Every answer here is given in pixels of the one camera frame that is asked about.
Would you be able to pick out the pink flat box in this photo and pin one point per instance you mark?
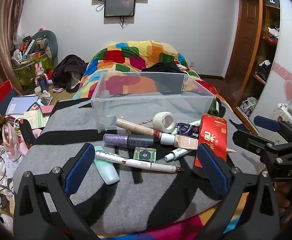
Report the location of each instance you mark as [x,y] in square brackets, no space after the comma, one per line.
[47,109]

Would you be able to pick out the pink slipper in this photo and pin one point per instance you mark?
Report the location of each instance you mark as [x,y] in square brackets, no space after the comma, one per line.
[57,89]

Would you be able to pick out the blue notebook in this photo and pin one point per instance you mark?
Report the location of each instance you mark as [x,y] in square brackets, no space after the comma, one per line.
[20,105]

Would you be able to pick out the white shoes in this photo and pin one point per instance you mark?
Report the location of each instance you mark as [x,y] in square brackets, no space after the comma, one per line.
[248,106]

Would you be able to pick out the black orange tool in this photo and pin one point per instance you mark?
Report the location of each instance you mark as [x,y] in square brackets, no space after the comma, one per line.
[27,132]

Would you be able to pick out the white pen clear cap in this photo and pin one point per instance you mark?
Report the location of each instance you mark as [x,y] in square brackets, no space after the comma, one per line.
[109,156]

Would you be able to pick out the grey neck pillow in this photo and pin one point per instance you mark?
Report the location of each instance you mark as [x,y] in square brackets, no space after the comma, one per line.
[51,42]

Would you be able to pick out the beige tube white cap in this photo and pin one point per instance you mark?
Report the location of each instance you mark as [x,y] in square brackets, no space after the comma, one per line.
[186,142]

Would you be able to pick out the pink bunny toy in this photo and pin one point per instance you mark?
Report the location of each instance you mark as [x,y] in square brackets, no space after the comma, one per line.
[39,70]

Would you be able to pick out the small green square case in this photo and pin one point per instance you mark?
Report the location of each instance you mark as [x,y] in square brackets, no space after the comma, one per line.
[144,154]

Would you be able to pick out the clear plastic bin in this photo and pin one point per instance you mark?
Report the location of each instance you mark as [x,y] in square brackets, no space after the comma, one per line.
[161,105]

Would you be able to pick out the green glass bottle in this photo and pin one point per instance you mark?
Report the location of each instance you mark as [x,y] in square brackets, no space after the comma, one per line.
[214,107]

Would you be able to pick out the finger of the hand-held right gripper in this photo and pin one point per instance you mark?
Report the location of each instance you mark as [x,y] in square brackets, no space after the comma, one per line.
[248,140]
[266,123]

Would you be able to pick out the blue bottle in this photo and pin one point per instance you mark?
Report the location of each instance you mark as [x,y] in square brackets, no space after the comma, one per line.
[43,83]

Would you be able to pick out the wooden wardrobe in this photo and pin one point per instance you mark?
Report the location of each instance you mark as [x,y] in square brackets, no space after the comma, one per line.
[261,42]

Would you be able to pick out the small white tube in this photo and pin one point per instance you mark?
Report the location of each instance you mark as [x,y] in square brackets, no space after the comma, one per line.
[178,153]

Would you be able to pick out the mint green tube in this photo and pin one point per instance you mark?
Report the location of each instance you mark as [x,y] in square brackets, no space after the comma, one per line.
[106,171]

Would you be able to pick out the purple bottle dark cap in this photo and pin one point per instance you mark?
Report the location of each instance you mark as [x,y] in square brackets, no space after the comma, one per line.
[126,141]

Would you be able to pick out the black garment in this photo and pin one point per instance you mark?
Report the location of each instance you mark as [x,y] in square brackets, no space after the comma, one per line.
[161,67]

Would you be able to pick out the grey black patterned blanket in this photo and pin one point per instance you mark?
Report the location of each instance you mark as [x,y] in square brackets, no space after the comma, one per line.
[61,130]

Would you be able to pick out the striped curtain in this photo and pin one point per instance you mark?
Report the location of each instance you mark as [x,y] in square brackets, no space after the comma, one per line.
[0,42]

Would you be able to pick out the green storage box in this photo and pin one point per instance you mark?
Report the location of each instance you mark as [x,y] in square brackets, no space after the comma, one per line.
[30,70]

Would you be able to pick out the pale green tube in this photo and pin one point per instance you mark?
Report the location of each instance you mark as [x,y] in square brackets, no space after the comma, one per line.
[194,123]

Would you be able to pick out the white tape roll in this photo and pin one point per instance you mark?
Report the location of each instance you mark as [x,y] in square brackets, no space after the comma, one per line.
[158,121]

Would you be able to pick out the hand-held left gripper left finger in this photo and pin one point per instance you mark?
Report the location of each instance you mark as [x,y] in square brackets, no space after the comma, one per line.
[79,167]

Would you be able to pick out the pink plastic item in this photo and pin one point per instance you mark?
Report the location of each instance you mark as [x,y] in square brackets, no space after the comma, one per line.
[13,140]

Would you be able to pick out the wooden door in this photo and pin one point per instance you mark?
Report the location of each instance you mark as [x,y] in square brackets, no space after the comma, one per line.
[246,35]

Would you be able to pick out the white sliding wardrobe door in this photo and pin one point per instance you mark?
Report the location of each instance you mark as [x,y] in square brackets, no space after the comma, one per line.
[286,55]

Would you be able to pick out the person's right hand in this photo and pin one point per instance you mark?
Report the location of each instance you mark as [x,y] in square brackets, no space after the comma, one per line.
[282,195]

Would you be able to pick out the small blue box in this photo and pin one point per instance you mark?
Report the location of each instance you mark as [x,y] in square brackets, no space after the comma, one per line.
[187,130]

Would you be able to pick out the long beige tube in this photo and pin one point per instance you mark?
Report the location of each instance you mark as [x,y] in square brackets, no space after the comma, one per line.
[136,128]

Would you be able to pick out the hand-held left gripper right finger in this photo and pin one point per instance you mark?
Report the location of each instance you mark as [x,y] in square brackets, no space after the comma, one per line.
[213,167]

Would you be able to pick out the wall socket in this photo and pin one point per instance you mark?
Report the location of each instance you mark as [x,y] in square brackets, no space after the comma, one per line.
[191,64]

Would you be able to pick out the white red cloth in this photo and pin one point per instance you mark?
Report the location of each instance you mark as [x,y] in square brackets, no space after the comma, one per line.
[183,67]

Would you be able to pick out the colourful patchwork quilt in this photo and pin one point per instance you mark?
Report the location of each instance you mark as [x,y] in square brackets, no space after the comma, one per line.
[136,55]

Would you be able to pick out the dark cloth pile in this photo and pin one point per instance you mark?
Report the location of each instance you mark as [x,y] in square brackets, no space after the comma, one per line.
[68,67]

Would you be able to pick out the white pen bronze tip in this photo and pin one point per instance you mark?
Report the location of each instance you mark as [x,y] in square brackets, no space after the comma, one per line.
[148,166]

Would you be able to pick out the green beige booklet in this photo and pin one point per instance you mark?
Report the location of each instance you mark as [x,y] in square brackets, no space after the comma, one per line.
[37,120]

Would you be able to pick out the red packet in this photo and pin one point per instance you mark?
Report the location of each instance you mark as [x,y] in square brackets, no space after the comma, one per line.
[214,132]

